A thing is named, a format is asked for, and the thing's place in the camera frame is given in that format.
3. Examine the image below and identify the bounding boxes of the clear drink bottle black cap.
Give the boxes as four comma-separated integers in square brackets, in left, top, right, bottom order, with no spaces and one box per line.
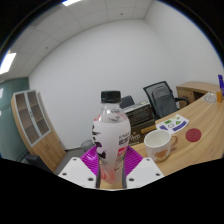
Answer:
[92,90,132,184]

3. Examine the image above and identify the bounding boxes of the white sheet with round print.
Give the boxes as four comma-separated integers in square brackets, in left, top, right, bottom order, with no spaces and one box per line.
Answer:
[203,92,218,104]

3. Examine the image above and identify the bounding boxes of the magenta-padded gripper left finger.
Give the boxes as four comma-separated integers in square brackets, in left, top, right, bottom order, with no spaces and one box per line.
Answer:
[58,145,102,190]

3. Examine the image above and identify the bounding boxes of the grey waste bin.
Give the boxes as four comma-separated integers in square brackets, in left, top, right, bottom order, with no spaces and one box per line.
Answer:
[80,139,96,153]

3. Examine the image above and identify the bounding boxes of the grey backpack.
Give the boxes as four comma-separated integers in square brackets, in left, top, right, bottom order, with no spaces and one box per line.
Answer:
[151,85,178,118]

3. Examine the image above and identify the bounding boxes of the wooden cabinet with glass doors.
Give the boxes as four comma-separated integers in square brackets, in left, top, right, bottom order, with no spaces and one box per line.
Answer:
[10,89,67,174]

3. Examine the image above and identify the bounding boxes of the white mug with bear print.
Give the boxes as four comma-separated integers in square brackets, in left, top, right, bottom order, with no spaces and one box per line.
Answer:
[143,129,179,163]

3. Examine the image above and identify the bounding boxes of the rectangular ceiling light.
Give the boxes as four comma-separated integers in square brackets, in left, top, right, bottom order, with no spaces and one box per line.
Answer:
[0,51,17,75]
[61,0,82,7]

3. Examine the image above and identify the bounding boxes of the dark flat cardboard box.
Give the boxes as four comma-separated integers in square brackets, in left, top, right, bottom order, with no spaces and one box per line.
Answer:
[123,100,155,127]

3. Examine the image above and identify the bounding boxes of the purple upright box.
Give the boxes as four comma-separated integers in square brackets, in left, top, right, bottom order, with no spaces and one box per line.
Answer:
[217,74,224,93]

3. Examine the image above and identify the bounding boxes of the flat round red coaster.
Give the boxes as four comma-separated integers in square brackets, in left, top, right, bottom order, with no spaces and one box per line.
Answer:
[185,128,203,143]

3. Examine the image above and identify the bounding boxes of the white printed sticker sheet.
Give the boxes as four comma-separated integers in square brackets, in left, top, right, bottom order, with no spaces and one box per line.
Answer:
[155,113,190,135]

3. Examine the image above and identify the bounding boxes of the black mesh office chair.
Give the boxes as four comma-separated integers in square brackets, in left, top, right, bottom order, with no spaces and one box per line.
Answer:
[143,80,190,120]

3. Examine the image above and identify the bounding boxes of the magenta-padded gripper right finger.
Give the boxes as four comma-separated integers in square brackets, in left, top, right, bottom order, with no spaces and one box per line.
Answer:
[121,145,165,190]

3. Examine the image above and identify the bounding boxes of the small orange-brown box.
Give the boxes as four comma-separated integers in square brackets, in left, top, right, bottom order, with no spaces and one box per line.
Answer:
[216,90,224,103]

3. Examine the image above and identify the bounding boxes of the wooden side desk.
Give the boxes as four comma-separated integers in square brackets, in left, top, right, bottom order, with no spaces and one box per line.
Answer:
[175,81,223,110]

